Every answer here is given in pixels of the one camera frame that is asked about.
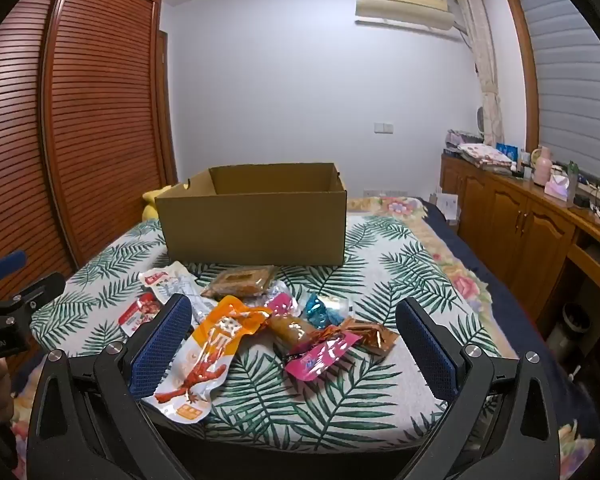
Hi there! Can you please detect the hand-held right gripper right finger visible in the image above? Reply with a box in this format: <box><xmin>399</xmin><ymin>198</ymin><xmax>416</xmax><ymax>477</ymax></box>
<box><xmin>395</xmin><ymin>297</ymin><xmax>564</xmax><ymax>480</ymax></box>

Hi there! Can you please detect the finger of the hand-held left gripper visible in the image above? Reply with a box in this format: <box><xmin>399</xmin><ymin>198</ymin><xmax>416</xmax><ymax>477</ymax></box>
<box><xmin>0</xmin><ymin>251</ymin><xmax>27</xmax><ymax>283</ymax></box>
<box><xmin>10</xmin><ymin>272</ymin><xmax>67</xmax><ymax>313</ymax></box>

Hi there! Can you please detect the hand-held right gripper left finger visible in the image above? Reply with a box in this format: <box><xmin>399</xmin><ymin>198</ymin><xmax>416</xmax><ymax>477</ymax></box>
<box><xmin>26</xmin><ymin>292</ymin><xmax>194</xmax><ymax>480</ymax></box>

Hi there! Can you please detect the orange chicken feet packet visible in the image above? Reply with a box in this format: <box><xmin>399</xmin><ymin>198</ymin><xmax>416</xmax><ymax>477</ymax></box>
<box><xmin>141</xmin><ymin>296</ymin><xmax>272</xmax><ymax>423</ymax></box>

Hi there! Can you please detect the silver foil packet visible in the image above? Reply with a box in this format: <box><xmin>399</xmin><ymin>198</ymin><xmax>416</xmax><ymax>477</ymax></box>
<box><xmin>167</xmin><ymin>267</ymin><xmax>220</xmax><ymax>327</ymax></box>

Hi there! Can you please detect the white packet with red label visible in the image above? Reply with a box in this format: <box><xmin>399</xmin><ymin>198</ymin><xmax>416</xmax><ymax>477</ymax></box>
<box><xmin>139</xmin><ymin>261</ymin><xmax>201</xmax><ymax>307</ymax></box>

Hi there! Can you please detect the blue candy wrapper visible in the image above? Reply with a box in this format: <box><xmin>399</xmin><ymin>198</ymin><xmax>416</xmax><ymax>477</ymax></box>
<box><xmin>304</xmin><ymin>294</ymin><xmax>349</xmax><ymax>331</ymax></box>

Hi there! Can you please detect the brown cardboard box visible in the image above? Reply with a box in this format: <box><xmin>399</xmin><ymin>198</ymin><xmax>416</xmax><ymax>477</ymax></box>
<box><xmin>155</xmin><ymin>162</ymin><xmax>348</xmax><ymax>267</ymax></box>

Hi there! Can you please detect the person's left hand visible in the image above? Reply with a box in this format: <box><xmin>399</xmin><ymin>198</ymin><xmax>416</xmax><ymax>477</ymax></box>
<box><xmin>0</xmin><ymin>359</ymin><xmax>17</xmax><ymax>426</ymax></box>

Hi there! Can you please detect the small red and white packet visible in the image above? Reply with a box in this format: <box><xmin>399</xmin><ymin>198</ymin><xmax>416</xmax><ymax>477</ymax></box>
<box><xmin>121</xmin><ymin>296</ymin><xmax>167</xmax><ymax>338</ymax></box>

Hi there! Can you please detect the orange brown foil packet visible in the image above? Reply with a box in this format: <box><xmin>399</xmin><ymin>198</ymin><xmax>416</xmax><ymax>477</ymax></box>
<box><xmin>339</xmin><ymin>317</ymin><xmax>401</xmax><ymax>357</ymax></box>

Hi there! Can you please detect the dark blue bed sheet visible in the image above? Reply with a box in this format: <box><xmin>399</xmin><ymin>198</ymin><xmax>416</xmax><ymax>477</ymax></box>
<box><xmin>420</xmin><ymin>197</ymin><xmax>600</xmax><ymax>441</ymax></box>

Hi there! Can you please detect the brown cake in clear wrapper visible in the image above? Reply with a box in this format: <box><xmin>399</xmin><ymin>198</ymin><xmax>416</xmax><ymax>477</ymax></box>
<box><xmin>200</xmin><ymin>266</ymin><xmax>279</xmax><ymax>302</ymax></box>

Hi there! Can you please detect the leaf print blanket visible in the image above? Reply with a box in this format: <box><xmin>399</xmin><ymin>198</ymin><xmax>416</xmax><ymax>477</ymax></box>
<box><xmin>30</xmin><ymin>212</ymin><xmax>503</xmax><ymax>453</ymax></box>

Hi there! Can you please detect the pink snack packet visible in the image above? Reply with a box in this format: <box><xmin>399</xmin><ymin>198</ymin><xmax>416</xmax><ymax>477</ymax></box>
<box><xmin>285</xmin><ymin>326</ymin><xmax>362</xmax><ymax>382</ymax></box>

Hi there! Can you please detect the small pink wrapper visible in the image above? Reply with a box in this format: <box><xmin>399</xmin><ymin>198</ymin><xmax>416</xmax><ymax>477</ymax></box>
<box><xmin>269</xmin><ymin>292</ymin><xmax>301</xmax><ymax>319</ymax></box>

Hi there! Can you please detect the brown sausage snack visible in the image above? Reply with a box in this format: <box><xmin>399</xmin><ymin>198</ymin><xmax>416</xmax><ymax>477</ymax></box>
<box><xmin>271</xmin><ymin>314</ymin><xmax>327</xmax><ymax>357</ymax></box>

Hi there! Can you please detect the yellow plush toy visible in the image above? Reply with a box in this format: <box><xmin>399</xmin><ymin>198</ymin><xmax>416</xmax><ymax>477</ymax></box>
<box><xmin>141</xmin><ymin>185</ymin><xmax>174</xmax><ymax>222</ymax></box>

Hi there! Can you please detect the grey trash bin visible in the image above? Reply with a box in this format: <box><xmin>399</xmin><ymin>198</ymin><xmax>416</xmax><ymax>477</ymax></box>
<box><xmin>547</xmin><ymin>304</ymin><xmax>592</xmax><ymax>361</ymax></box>

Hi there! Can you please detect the white paper bag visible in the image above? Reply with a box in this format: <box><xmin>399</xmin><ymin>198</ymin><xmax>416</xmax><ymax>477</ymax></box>
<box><xmin>432</xmin><ymin>192</ymin><xmax>462</xmax><ymax>223</ymax></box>

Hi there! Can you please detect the wooden cabinet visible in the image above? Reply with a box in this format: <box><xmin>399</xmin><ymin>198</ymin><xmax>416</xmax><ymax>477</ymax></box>
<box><xmin>439</xmin><ymin>152</ymin><xmax>600</xmax><ymax>313</ymax></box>

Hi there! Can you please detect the brown louvered wardrobe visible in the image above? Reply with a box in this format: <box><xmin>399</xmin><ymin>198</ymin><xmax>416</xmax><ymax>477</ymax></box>
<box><xmin>0</xmin><ymin>0</ymin><xmax>181</xmax><ymax>306</ymax></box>

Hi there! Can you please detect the folded patterned cloth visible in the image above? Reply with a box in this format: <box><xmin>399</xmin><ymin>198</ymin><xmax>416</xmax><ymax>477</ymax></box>
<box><xmin>457</xmin><ymin>142</ymin><xmax>513</xmax><ymax>168</ymax></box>

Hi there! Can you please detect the pink tissue box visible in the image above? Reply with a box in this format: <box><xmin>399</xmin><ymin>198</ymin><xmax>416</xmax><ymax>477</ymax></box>
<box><xmin>544</xmin><ymin>172</ymin><xmax>570</xmax><ymax>197</ymax></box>

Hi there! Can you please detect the pink thermos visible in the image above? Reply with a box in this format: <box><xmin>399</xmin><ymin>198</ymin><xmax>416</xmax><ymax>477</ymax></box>
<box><xmin>531</xmin><ymin>146</ymin><xmax>552</xmax><ymax>187</ymax></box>

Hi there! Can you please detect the grey window blind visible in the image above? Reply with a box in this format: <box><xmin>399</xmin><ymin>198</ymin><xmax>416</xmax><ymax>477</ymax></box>
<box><xmin>515</xmin><ymin>0</ymin><xmax>600</xmax><ymax>201</ymax></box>

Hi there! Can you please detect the white air conditioner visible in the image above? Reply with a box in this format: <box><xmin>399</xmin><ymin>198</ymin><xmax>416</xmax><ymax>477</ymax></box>
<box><xmin>355</xmin><ymin>0</ymin><xmax>457</xmax><ymax>37</ymax></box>

